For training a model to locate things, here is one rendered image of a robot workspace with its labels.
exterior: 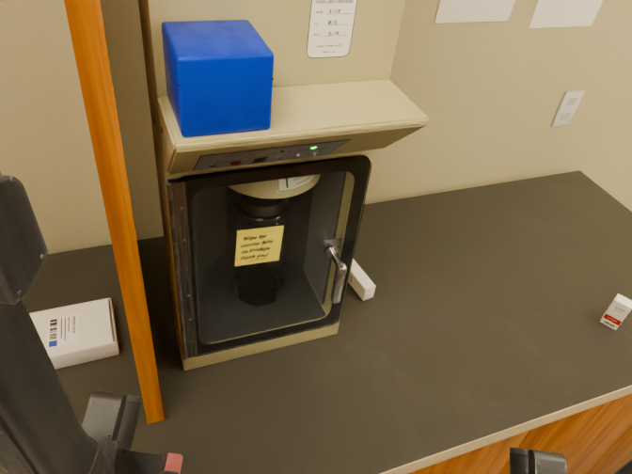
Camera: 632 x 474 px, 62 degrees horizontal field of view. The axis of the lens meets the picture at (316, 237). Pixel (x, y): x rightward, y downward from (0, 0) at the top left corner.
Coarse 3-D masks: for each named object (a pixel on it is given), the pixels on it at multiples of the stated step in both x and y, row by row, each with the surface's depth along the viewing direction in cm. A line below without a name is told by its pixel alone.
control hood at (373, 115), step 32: (160, 96) 64; (288, 96) 67; (320, 96) 68; (352, 96) 69; (384, 96) 70; (160, 128) 65; (288, 128) 61; (320, 128) 62; (352, 128) 64; (384, 128) 66; (416, 128) 68; (192, 160) 63
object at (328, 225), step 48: (192, 192) 74; (240, 192) 77; (288, 192) 80; (336, 192) 84; (192, 240) 80; (288, 240) 87; (336, 240) 91; (240, 288) 90; (288, 288) 95; (240, 336) 99
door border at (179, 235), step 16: (176, 192) 73; (176, 208) 75; (176, 224) 76; (176, 240) 78; (176, 256) 80; (192, 288) 86; (192, 304) 88; (192, 320) 91; (192, 336) 94; (192, 352) 97
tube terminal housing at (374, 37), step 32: (160, 0) 58; (192, 0) 59; (224, 0) 60; (256, 0) 61; (288, 0) 63; (384, 0) 67; (160, 32) 60; (288, 32) 65; (384, 32) 70; (160, 64) 62; (288, 64) 68; (320, 64) 70; (352, 64) 71; (384, 64) 73; (160, 160) 74; (288, 160) 78; (160, 192) 84; (224, 352) 102; (256, 352) 106
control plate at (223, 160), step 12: (312, 144) 66; (324, 144) 67; (336, 144) 69; (204, 156) 62; (216, 156) 63; (228, 156) 64; (240, 156) 65; (252, 156) 67; (264, 156) 68; (276, 156) 70; (288, 156) 71; (300, 156) 73; (312, 156) 75; (204, 168) 69
